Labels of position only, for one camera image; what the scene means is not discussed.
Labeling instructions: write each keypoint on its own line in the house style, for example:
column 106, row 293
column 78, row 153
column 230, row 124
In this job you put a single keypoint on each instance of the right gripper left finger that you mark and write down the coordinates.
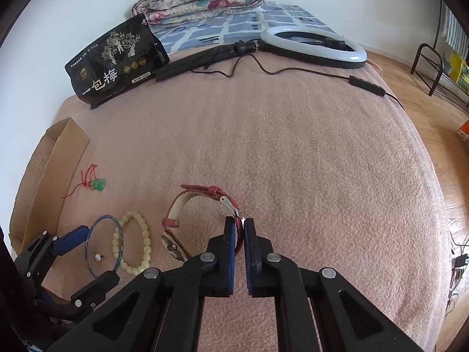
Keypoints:
column 209, row 274

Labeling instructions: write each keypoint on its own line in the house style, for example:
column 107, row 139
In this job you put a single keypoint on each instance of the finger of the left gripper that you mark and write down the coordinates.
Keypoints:
column 95, row 292
column 68, row 242

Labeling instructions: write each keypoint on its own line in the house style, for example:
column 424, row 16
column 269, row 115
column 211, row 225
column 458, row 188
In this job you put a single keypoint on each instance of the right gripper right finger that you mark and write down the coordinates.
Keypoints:
column 271, row 275

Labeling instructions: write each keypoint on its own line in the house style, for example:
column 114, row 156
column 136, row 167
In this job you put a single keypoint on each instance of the red strap wristwatch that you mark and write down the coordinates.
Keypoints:
column 193, row 215

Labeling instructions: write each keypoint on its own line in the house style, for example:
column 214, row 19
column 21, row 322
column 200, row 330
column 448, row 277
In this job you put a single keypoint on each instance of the blue bangle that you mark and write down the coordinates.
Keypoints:
column 105, row 237

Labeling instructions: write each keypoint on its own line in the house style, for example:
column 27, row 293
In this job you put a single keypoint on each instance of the cardboard box tray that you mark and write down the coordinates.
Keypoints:
column 46, row 181

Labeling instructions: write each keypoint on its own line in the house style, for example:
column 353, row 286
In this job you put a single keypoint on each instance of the pink fleece blanket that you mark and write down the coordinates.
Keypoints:
column 337, row 178

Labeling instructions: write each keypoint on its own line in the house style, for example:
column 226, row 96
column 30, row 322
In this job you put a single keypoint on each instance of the black snack bag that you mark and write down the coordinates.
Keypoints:
column 118, row 61

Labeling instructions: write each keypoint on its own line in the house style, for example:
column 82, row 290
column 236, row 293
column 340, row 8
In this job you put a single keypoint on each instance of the blue checked bed sheet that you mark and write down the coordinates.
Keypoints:
column 230, row 28

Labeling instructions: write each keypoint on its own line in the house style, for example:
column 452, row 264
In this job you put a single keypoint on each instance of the orange box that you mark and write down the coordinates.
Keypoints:
column 463, row 131

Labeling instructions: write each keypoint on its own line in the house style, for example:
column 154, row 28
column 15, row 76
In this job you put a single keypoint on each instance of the black metal rack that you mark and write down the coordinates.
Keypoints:
column 428, row 67

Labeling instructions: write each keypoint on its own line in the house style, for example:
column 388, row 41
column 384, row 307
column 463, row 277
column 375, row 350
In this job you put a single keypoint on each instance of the hanging clothes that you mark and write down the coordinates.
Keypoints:
column 453, row 33

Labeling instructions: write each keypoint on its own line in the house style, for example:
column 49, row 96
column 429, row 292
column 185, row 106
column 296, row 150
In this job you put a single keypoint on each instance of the white ring light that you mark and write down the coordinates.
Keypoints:
column 309, row 45

